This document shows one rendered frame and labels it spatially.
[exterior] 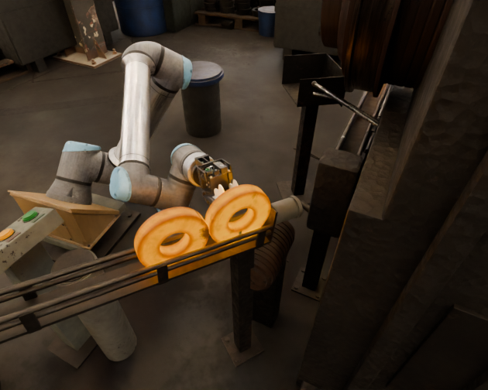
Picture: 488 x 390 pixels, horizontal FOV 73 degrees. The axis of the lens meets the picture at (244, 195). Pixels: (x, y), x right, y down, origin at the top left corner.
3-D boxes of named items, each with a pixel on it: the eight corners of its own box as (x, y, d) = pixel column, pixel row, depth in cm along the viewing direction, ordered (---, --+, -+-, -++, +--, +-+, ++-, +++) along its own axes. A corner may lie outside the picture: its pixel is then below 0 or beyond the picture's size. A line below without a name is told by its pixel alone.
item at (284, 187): (307, 173, 202) (327, 53, 153) (321, 203, 183) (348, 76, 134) (273, 177, 199) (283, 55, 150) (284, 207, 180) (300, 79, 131)
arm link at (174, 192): (145, 203, 103) (158, 166, 100) (178, 210, 109) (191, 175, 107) (152, 216, 95) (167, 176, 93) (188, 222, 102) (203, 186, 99)
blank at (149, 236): (209, 207, 68) (203, 197, 70) (132, 230, 62) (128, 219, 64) (209, 256, 78) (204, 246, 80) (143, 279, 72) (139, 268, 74)
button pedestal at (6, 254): (118, 318, 134) (62, 211, 92) (73, 376, 118) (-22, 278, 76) (89, 302, 139) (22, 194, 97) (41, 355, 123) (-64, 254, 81)
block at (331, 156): (348, 222, 97) (369, 155, 80) (341, 241, 91) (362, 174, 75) (312, 210, 100) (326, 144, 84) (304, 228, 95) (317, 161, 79)
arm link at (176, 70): (95, 166, 167) (158, 35, 125) (129, 174, 177) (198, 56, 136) (94, 189, 158) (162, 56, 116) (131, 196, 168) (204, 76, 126)
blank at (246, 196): (276, 186, 73) (268, 176, 76) (211, 203, 67) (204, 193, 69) (266, 233, 84) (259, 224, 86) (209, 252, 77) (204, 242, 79)
